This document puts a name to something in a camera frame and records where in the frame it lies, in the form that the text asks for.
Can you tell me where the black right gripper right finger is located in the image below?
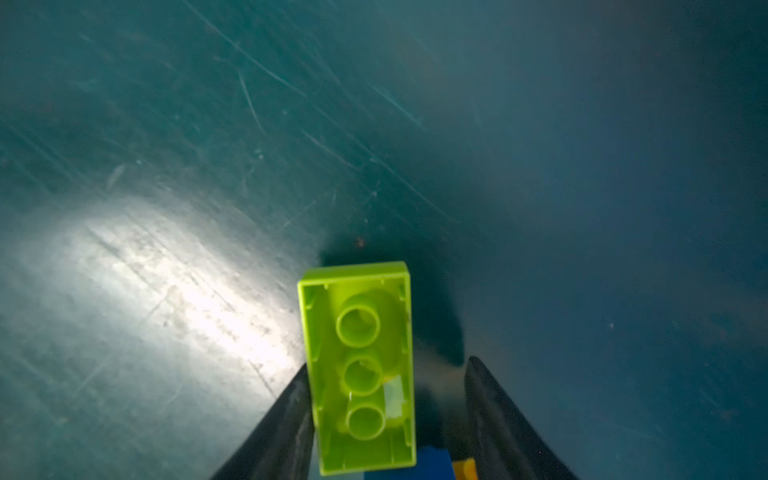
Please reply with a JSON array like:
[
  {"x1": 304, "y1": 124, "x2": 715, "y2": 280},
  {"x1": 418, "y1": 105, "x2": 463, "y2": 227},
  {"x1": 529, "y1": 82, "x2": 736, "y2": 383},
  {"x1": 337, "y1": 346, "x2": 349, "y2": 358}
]
[{"x1": 464, "y1": 356, "x2": 577, "y2": 480}]

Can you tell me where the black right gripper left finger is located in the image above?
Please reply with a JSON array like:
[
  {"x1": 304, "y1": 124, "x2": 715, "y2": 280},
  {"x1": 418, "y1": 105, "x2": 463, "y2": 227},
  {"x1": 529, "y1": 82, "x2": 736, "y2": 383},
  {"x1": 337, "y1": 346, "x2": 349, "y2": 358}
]
[{"x1": 212, "y1": 366, "x2": 315, "y2": 480}]

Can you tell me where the green long lego brick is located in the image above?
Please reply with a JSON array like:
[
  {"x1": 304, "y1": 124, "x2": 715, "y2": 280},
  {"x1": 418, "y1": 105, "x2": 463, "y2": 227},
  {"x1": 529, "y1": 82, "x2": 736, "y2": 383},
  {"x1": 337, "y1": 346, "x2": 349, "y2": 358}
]
[{"x1": 297, "y1": 261, "x2": 417, "y2": 476}]

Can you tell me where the blue long lego brick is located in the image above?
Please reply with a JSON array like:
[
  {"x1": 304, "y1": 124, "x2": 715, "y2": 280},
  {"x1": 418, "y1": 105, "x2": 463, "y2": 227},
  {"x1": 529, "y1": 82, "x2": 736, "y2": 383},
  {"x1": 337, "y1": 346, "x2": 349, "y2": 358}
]
[{"x1": 363, "y1": 447, "x2": 456, "y2": 480}]

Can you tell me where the yellow square lego brick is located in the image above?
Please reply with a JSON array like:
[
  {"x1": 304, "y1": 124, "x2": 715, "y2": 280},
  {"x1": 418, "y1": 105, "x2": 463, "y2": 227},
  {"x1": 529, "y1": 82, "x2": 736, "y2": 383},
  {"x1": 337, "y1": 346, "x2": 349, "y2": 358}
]
[{"x1": 452, "y1": 458, "x2": 478, "y2": 480}]

